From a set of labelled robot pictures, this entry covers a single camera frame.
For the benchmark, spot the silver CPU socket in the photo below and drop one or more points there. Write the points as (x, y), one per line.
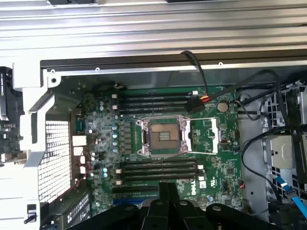
(163, 136)

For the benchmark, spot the large silver port block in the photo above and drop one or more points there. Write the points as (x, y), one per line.
(79, 140)
(78, 151)

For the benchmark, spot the black case latch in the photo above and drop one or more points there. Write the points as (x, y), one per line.
(31, 212)

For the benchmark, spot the green Dell motherboard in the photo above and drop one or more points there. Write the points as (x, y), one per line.
(216, 167)

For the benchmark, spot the RAM slot white latches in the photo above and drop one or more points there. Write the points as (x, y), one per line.
(158, 168)
(144, 180)
(153, 96)
(153, 106)

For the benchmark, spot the RAM slot black latches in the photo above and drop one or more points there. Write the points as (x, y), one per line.
(153, 111)
(153, 100)
(158, 163)
(158, 174)

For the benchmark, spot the silver coin battery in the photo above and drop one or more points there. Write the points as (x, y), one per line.
(222, 107)

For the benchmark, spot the blue rear port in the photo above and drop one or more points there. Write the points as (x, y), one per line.
(80, 127)

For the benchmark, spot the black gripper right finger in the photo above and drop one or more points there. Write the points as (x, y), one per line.
(184, 215)

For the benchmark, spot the blue expansion slot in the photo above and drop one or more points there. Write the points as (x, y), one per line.
(129, 202)

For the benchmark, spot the silver socket cover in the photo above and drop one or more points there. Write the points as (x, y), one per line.
(215, 141)

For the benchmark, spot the black Nvidia graphics card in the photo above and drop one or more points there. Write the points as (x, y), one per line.
(10, 107)

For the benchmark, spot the grey metal PC case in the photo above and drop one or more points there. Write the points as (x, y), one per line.
(144, 62)

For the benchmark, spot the grey metal disk bay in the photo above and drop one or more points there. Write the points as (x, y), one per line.
(283, 151)

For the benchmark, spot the long black expansion slot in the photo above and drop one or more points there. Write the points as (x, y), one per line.
(134, 189)

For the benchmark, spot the labelled power supply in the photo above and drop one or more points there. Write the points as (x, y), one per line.
(72, 213)

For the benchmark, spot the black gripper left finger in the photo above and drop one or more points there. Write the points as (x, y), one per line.
(153, 215)

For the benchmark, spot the small silver USB port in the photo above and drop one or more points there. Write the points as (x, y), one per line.
(82, 169)
(83, 160)

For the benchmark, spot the black power plug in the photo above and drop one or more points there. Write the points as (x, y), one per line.
(194, 105)

